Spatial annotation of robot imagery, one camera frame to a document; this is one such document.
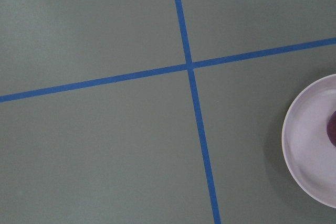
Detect red apple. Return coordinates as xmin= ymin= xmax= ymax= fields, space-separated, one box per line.
xmin=326 ymin=111 xmax=336 ymax=146

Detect pink plate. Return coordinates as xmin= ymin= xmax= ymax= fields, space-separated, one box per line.
xmin=281 ymin=74 xmax=335 ymax=208

